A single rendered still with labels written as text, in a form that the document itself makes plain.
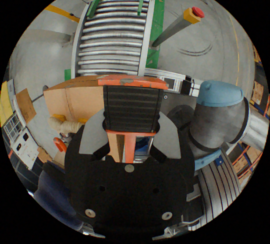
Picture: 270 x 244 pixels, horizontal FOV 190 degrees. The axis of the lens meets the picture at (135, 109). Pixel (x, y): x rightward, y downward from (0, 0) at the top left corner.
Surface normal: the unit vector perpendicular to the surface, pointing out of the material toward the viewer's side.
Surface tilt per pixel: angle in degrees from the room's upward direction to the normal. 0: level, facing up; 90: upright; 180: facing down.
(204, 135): 60
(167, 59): 0
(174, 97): 0
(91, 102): 1
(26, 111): 90
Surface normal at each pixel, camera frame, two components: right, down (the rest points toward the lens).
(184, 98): 0.00, 0.47
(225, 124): -0.70, 0.32
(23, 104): 0.95, -0.26
